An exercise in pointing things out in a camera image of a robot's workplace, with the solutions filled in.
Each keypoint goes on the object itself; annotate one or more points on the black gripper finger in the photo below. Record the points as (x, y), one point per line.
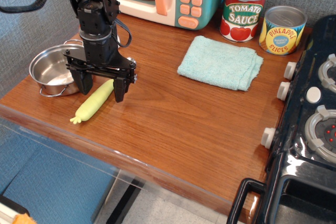
(83, 80)
(121, 86)

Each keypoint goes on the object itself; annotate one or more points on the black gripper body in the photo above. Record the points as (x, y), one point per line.
(100, 50)

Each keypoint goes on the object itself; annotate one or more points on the spoon with yellow-green handle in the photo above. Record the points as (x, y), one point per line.
(95, 101)

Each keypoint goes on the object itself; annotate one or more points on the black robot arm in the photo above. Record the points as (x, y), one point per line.
(97, 14)

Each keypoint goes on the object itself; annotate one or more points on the small steel pot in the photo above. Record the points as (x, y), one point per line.
(49, 70)

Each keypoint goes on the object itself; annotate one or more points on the light blue folded cloth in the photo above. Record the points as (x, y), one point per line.
(220, 64)

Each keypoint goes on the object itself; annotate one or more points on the tomato sauce can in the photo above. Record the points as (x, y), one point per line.
(240, 19)

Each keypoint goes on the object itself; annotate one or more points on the white stove knob front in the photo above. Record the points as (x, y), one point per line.
(267, 137)

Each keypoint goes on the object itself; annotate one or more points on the white stove knob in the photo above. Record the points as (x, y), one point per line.
(267, 137)
(289, 70)
(283, 90)

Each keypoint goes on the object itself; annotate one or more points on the white stove knob middle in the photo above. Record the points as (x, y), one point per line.
(283, 90)

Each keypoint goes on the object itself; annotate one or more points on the white stove knob rear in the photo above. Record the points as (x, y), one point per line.
(289, 70)

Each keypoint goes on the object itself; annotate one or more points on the pineapple slices can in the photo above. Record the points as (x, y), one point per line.
(282, 30)

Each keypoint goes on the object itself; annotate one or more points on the black toy stove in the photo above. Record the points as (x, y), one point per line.
(300, 181)

